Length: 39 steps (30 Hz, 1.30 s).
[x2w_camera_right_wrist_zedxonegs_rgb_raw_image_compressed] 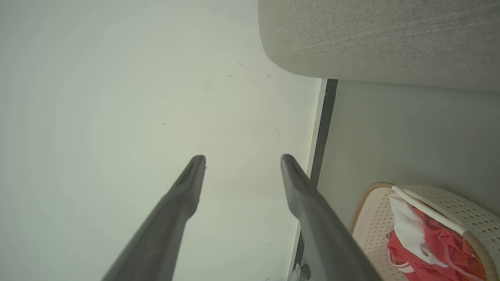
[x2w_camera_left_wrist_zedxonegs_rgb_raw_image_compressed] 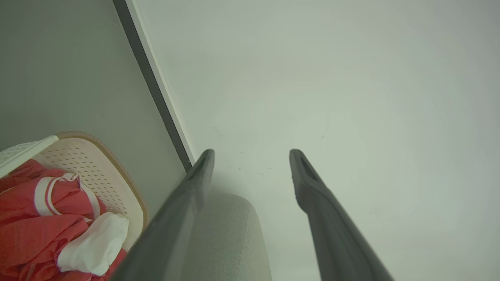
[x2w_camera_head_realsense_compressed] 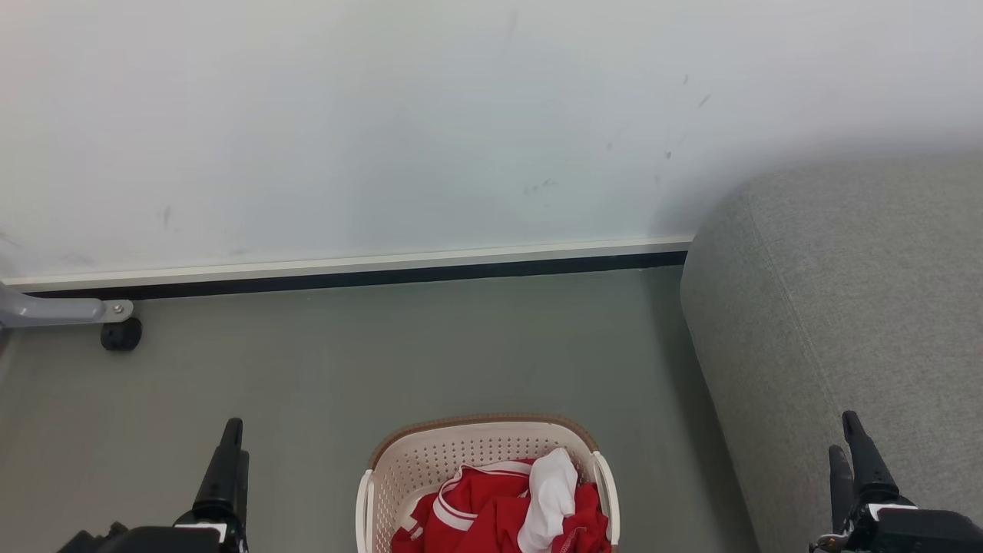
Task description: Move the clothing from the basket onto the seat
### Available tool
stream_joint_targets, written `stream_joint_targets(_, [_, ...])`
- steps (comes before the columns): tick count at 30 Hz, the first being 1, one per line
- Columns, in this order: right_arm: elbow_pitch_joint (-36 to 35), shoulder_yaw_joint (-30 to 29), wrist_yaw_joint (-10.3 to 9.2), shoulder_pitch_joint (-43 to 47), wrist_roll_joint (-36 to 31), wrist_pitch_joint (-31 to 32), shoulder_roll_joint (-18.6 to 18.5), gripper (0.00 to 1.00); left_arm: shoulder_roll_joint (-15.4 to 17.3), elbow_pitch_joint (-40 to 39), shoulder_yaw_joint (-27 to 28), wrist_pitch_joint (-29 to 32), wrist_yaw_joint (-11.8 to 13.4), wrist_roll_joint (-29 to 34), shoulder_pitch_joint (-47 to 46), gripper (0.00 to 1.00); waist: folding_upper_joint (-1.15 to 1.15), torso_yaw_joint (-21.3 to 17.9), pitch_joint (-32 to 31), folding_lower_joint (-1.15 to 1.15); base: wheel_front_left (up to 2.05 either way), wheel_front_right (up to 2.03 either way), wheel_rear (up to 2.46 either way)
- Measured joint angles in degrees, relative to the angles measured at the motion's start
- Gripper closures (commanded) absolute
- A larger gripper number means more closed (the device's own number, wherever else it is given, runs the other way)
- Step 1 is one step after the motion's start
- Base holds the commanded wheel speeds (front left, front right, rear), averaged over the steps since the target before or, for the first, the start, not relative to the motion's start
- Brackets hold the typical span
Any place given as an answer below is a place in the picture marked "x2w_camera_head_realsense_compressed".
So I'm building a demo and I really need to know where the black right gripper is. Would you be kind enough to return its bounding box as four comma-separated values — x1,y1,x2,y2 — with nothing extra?
810,410,983,553

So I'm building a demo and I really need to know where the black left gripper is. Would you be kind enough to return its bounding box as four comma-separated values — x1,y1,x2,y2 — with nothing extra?
58,418,251,553

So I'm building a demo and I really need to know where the red jersey with white stripes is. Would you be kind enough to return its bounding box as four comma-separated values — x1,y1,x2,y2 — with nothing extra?
391,459,573,553

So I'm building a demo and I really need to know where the white garment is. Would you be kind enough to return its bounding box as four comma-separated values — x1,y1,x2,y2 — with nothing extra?
517,448,578,553

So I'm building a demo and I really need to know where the grey fabric sofa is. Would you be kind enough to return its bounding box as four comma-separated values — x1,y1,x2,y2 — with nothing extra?
680,148,983,553

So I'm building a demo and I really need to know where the black caster wheel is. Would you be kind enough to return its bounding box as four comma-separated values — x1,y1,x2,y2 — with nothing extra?
101,318,144,353

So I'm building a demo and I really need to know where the cream perforated plastic laundry basket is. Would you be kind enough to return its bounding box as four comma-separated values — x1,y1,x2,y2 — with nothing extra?
356,414,621,553

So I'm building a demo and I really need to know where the grey metal stand leg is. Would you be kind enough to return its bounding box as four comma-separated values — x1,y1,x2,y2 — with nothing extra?
0,282,134,331

